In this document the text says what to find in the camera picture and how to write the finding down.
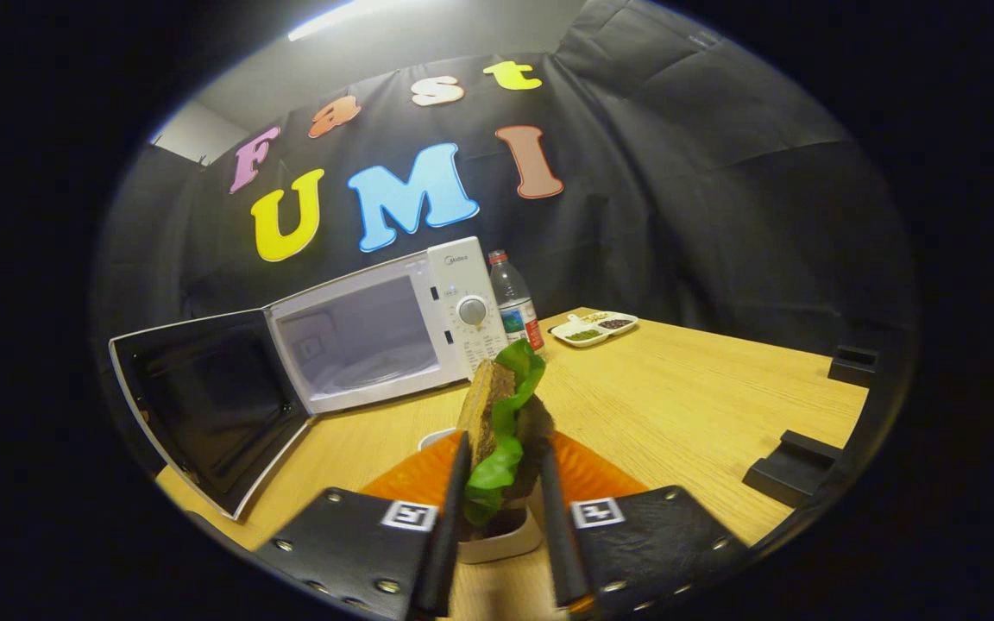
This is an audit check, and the white microwave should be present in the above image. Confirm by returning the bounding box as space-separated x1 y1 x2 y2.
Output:
108 235 512 522

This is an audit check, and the white divided dish with beans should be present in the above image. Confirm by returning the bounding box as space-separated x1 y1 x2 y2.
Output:
548 310 639 349

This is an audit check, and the small white dish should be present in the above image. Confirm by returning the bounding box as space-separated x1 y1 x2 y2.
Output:
417 426 544 566

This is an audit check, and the clear plastic water bottle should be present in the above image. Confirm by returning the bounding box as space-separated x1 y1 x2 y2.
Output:
488 249 545 354

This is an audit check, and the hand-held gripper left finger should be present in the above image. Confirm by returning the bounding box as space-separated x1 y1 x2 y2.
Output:
254 430 473 621

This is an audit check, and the lettuce sandwich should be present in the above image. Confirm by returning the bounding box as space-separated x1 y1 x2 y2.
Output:
456 337 557 543

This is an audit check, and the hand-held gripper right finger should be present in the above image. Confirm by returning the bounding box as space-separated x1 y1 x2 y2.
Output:
538 430 754 621

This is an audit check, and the black backdrop cloth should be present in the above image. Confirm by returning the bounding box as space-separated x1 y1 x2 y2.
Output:
90 0 922 484

